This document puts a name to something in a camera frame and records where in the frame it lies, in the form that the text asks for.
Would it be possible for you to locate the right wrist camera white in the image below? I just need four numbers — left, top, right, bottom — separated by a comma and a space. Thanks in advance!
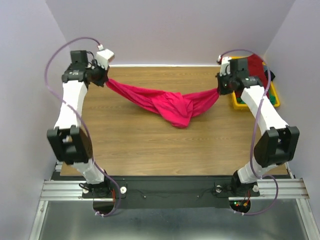
217, 55, 232, 76

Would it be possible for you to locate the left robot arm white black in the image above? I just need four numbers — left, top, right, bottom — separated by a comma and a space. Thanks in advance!
46, 48, 115, 197

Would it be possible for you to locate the dark red t shirt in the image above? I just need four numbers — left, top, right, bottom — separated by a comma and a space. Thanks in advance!
247, 54, 266, 80

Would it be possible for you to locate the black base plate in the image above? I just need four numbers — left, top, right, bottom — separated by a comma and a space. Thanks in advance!
79, 176, 260, 212

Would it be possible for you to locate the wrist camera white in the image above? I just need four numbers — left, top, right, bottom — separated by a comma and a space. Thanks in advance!
217, 55, 232, 76
95, 48, 115, 70

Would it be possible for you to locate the black garment in bin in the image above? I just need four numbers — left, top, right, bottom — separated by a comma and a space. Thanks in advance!
265, 70, 275, 82

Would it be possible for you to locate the yellow plastic bin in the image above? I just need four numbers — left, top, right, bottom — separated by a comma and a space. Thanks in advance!
231, 56, 281, 111

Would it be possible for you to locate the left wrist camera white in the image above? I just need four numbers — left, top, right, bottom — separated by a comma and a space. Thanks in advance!
95, 48, 115, 70

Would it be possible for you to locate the pink t shirt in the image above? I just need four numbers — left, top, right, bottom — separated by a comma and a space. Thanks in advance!
106, 78, 219, 129

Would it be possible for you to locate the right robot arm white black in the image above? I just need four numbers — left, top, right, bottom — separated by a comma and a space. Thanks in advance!
216, 56, 300, 195

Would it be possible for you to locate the green t shirt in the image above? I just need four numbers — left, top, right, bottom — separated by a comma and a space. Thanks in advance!
232, 81, 280, 110

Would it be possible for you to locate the aluminium frame rail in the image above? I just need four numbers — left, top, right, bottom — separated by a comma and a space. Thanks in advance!
40, 178, 310, 201

